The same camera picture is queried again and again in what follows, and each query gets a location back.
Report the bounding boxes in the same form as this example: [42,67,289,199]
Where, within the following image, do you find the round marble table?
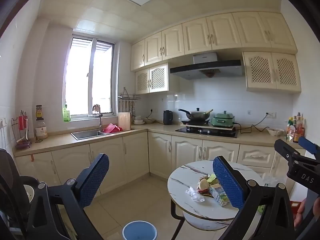
[167,160,265,232]

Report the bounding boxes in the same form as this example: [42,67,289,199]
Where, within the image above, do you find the clear plastic wrapper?
[185,187,205,202]

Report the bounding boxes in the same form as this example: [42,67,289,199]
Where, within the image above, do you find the black range hood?
[169,52,245,80]

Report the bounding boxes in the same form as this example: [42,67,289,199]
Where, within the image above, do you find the large labelled glass jar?
[35,119,48,140]

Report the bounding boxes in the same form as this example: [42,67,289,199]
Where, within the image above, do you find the wire knife rack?
[11,110,32,148]

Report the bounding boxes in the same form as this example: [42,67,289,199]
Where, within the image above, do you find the group of condiment bottles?
[286,112,305,143]

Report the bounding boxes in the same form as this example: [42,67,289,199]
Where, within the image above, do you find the cream base cabinets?
[15,130,308,198]

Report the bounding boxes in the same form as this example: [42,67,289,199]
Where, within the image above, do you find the black glass gas stove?
[175,127,238,138]

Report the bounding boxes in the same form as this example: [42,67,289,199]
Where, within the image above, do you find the black power cable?
[235,114,269,133]

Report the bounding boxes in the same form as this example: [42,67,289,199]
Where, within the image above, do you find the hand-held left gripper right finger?
[212,156,297,240]

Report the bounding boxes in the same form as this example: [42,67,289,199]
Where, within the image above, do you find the long wooden board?
[186,124,236,130]

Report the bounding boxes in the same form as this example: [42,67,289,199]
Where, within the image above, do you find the red plastic basin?
[103,123,123,134]

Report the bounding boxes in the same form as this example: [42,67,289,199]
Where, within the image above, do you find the person's right hand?
[294,197,315,228]

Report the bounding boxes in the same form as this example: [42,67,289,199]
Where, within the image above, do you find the hanging utensil rack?
[117,87,141,113]

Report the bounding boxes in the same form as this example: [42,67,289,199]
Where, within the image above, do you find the blue plastic bin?
[122,220,158,240]

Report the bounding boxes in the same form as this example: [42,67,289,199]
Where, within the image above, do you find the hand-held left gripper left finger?
[26,153,110,240]

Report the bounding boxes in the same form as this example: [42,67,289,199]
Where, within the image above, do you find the clear plastic bag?
[262,172,285,188]

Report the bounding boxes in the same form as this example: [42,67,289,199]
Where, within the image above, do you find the green white drink carton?
[209,183,230,207]

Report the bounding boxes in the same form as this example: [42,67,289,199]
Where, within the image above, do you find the wooden cutting board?
[118,112,131,131]

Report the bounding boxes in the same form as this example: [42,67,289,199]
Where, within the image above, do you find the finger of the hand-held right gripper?
[299,137,320,159]
[274,139,308,167]

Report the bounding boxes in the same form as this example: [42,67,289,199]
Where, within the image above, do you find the sliding kitchen window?
[63,37,116,122]

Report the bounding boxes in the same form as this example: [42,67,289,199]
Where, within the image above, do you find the steel faucet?
[88,104,103,132]

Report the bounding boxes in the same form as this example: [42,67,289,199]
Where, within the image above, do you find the black wok with lid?
[178,107,213,121]

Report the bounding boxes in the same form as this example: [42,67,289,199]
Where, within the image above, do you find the wide cream lattice cabinet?
[242,51,302,94]

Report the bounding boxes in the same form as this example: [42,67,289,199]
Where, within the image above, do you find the small cream lattice cabinet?
[135,63,180,95]

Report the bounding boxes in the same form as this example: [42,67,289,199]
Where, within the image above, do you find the cream upper wall cabinets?
[130,11,298,72]

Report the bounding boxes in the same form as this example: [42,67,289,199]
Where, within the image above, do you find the green electric cooking pot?
[212,110,237,128]

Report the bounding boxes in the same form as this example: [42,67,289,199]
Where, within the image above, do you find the steel kitchen sink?
[71,129,110,140]

